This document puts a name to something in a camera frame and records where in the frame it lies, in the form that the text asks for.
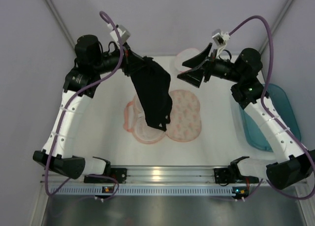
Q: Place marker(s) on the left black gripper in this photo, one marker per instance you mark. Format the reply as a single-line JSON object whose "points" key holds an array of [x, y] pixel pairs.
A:
{"points": [[127, 62]]}

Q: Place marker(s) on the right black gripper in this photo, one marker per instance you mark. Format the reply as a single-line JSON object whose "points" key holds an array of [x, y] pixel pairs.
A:
{"points": [[206, 69]]}

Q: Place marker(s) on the white mesh laundry bag pink trim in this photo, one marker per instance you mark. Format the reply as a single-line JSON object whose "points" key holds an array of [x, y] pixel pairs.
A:
{"points": [[182, 57]]}

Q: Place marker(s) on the black garment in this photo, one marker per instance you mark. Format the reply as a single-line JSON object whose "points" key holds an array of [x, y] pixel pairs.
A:
{"points": [[152, 85]]}

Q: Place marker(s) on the orange patterned bra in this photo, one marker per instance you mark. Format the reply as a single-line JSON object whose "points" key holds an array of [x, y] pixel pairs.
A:
{"points": [[185, 121]]}

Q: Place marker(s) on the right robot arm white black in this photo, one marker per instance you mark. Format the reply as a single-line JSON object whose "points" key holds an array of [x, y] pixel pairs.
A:
{"points": [[293, 161]]}

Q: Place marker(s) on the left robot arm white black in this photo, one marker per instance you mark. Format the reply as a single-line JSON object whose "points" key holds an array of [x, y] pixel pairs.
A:
{"points": [[78, 91]]}

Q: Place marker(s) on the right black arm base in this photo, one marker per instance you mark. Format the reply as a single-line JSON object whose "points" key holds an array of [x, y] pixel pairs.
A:
{"points": [[228, 175]]}

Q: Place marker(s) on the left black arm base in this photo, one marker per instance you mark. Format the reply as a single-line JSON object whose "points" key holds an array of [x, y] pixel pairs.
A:
{"points": [[117, 173]]}

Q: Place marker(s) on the teal plastic basin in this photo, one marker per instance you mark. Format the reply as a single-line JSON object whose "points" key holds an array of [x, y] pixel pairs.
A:
{"points": [[253, 134]]}

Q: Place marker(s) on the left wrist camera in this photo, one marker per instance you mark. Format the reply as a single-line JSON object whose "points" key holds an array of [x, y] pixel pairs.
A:
{"points": [[123, 33]]}

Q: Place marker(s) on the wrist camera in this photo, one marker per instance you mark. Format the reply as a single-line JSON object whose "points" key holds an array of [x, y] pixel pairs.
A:
{"points": [[220, 38], [123, 33]]}

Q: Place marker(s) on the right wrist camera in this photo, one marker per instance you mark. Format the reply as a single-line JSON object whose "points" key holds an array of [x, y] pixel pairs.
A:
{"points": [[220, 38]]}

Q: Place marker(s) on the left aluminium frame post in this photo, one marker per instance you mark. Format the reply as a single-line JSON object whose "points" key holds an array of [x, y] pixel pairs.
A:
{"points": [[60, 23]]}

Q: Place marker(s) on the aluminium frame post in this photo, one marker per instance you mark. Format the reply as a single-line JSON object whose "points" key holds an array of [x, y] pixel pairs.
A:
{"points": [[60, 23], [275, 12]]}

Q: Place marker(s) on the aluminium front rail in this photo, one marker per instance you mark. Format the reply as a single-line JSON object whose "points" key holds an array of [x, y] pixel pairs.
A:
{"points": [[195, 175]]}

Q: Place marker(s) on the right aluminium frame post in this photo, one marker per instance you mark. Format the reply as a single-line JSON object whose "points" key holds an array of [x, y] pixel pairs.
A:
{"points": [[275, 12]]}

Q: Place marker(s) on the slotted white cable duct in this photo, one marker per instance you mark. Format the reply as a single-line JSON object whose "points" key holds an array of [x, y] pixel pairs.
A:
{"points": [[154, 190]]}

